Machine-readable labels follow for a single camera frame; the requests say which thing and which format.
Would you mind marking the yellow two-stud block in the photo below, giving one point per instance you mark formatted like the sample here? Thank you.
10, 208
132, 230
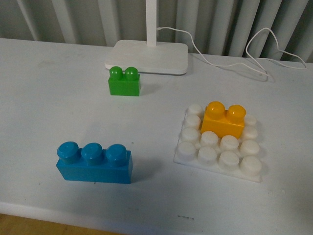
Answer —
224, 122

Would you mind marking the green two-stud block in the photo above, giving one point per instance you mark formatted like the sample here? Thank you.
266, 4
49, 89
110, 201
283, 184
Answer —
124, 83

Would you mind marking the blue three-stud block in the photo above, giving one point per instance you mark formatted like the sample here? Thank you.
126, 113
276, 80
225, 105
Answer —
92, 163

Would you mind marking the white studded base plate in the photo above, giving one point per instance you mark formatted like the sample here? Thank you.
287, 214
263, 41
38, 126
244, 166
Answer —
227, 155

